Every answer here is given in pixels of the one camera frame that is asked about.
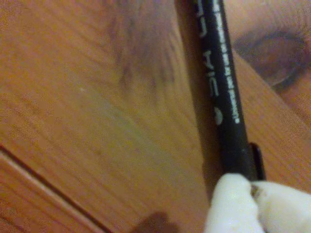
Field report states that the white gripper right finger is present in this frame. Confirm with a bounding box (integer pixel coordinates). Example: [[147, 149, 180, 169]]
[[251, 181, 311, 233]]

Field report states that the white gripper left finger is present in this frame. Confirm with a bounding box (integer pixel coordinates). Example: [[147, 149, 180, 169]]
[[203, 172, 266, 233]]

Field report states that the black fineliner with red end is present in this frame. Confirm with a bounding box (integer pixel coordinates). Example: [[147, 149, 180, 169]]
[[191, 0, 267, 185]]

